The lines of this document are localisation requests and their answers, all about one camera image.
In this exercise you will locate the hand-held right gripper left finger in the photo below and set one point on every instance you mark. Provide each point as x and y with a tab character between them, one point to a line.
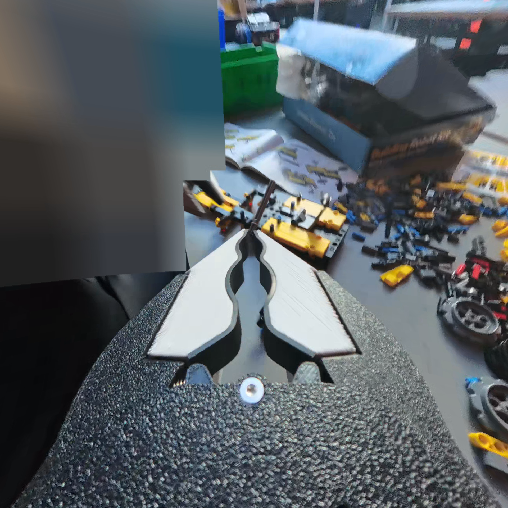
194	313

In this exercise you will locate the yellow grey brick vehicle model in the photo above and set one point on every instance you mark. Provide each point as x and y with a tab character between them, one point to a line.
293	234

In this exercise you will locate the clear plastic bag of parts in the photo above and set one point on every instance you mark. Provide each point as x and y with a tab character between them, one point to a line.
289	75

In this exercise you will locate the black toy car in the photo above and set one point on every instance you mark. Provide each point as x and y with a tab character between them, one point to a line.
262	29

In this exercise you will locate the pile of loose building pieces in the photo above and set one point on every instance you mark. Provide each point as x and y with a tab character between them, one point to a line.
416	238

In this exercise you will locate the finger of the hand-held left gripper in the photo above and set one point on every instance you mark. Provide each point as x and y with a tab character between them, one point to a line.
189	200

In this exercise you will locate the open instruction booklet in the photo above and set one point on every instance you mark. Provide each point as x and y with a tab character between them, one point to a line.
270	154

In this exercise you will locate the black axle rod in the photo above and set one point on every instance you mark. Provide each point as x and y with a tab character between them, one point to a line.
262	206

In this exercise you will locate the grey desk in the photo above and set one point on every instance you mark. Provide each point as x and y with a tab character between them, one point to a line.
397	337

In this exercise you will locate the yellow black sticker sheet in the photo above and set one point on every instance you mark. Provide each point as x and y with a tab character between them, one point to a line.
488	166

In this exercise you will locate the blue cardboard kit box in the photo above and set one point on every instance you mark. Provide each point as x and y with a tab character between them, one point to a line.
325	131

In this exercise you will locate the person's black jacket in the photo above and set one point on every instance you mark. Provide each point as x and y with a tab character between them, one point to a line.
47	357

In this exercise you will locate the black rubber tyre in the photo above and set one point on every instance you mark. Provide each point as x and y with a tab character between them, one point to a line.
498	359

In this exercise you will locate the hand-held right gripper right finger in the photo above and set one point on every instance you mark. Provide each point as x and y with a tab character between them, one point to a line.
309	313

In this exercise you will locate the green plastic bin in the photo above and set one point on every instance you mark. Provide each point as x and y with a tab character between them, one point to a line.
246	79

